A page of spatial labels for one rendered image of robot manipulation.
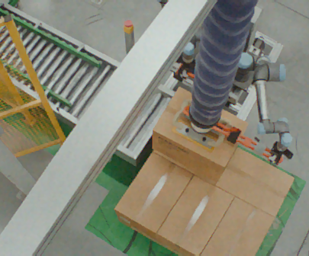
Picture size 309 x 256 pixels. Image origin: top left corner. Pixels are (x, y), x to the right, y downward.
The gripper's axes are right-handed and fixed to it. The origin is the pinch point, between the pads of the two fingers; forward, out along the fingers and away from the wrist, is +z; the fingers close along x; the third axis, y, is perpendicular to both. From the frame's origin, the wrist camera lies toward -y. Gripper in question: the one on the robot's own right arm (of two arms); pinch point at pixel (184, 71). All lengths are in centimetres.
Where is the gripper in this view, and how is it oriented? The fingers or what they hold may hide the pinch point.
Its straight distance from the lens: 335.3
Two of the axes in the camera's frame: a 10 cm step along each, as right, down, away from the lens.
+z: 0.2, 4.5, 8.9
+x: 5.1, -7.7, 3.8
